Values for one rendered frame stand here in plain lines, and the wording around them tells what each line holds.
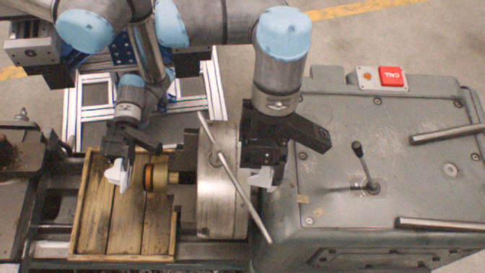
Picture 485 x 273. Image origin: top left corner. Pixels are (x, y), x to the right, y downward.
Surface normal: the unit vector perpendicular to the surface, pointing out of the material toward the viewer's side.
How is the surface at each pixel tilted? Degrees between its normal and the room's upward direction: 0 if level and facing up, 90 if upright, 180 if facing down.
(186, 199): 9
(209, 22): 45
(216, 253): 0
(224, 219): 61
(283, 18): 19
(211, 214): 54
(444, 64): 0
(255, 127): 71
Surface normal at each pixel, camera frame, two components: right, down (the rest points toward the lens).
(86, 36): -0.34, 0.81
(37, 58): 0.16, 0.87
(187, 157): 0.06, 0.39
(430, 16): 0.07, -0.47
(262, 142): 0.07, -0.73
